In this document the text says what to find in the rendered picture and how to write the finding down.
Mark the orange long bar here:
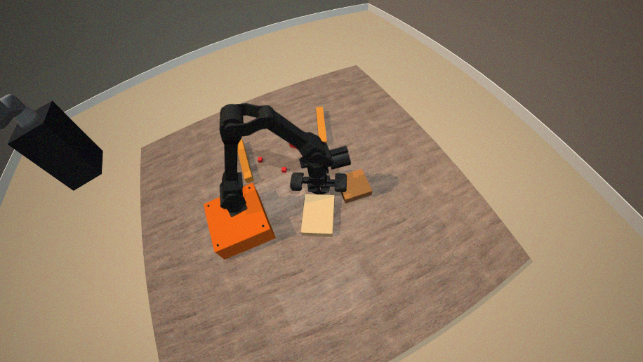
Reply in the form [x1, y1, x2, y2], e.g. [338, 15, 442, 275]
[316, 107, 327, 144]
[237, 139, 254, 183]

